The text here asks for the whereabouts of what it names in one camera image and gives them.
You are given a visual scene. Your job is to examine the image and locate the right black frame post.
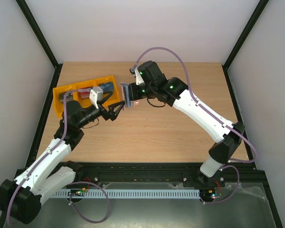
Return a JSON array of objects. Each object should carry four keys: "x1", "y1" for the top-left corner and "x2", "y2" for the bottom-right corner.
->
[{"x1": 222, "y1": 0, "x2": 270, "y2": 69}]

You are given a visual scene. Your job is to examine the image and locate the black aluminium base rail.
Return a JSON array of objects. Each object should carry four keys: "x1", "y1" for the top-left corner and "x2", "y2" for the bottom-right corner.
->
[{"x1": 69, "y1": 162, "x2": 268, "y2": 190}]

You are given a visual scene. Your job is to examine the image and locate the black card stack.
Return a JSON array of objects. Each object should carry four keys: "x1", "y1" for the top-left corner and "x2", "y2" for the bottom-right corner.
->
[{"x1": 58, "y1": 91, "x2": 74, "y2": 103}]

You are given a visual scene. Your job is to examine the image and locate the left black frame post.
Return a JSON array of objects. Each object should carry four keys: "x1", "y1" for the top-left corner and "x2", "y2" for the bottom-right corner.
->
[{"x1": 15, "y1": 0, "x2": 62, "y2": 69}]

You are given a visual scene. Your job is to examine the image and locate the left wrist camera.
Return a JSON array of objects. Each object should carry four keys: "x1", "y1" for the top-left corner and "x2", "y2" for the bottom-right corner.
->
[{"x1": 89, "y1": 86, "x2": 104, "y2": 109}]

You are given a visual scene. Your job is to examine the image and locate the black frame post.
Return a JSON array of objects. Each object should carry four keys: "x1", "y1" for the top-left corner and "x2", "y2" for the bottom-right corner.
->
[
  {"x1": 15, "y1": 0, "x2": 62, "y2": 69},
  {"x1": 222, "y1": 0, "x2": 270, "y2": 69}
]

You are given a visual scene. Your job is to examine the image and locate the yellow bin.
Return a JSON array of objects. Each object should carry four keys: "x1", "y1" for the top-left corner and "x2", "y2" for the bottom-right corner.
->
[
  {"x1": 95, "y1": 75, "x2": 121, "y2": 107},
  {"x1": 53, "y1": 83, "x2": 76, "y2": 118},
  {"x1": 75, "y1": 79, "x2": 98, "y2": 107}
]

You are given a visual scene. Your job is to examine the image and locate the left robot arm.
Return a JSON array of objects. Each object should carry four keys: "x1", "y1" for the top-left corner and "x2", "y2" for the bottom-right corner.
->
[{"x1": 0, "y1": 89, "x2": 125, "y2": 226}]

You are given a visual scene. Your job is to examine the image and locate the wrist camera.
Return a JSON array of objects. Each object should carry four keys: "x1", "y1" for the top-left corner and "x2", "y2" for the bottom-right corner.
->
[
  {"x1": 129, "y1": 67, "x2": 144, "y2": 85},
  {"x1": 89, "y1": 86, "x2": 104, "y2": 109}
]

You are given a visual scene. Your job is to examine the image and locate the right yellow bin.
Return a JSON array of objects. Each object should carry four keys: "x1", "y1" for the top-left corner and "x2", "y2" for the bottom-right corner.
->
[{"x1": 95, "y1": 75, "x2": 121, "y2": 107}]

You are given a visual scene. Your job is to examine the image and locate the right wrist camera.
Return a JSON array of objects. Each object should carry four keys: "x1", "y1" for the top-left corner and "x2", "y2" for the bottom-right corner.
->
[{"x1": 129, "y1": 67, "x2": 144, "y2": 85}]

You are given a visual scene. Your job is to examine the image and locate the red card stack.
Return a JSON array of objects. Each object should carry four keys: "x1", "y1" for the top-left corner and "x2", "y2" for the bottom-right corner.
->
[{"x1": 78, "y1": 87, "x2": 92, "y2": 99}]

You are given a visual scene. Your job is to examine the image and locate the left yellow bin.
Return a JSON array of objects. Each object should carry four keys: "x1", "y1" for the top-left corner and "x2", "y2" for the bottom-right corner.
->
[{"x1": 53, "y1": 83, "x2": 76, "y2": 118}]

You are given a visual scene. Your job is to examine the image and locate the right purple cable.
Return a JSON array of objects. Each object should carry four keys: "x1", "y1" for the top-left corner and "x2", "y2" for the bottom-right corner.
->
[{"x1": 133, "y1": 47, "x2": 258, "y2": 206}]

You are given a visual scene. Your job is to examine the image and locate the tan leather card holder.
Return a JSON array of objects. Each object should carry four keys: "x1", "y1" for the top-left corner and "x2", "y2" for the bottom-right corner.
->
[{"x1": 119, "y1": 83, "x2": 139, "y2": 110}]

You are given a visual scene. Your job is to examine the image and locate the blue card stack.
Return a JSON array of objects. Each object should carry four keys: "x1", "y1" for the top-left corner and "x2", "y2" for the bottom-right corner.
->
[{"x1": 99, "y1": 82, "x2": 114, "y2": 93}]

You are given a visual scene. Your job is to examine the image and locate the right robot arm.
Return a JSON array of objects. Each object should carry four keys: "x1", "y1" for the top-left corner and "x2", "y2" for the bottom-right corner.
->
[{"x1": 125, "y1": 61, "x2": 245, "y2": 186}]

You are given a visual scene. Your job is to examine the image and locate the white slotted cable duct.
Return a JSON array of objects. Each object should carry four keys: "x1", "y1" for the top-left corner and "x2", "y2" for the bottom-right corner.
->
[{"x1": 52, "y1": 189, "x2": 200, "y2": 199}]

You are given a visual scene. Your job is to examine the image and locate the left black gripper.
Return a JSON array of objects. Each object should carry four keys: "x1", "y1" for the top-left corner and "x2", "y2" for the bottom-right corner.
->
[{"x1": 76, "y1": 90, "x2": 125, "y2": 129}]

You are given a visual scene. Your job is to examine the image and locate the middle yellow bin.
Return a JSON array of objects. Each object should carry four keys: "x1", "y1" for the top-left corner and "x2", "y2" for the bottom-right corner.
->
[{"x1": 75, "y1": 79, "x2": 98, "y2": 107}]

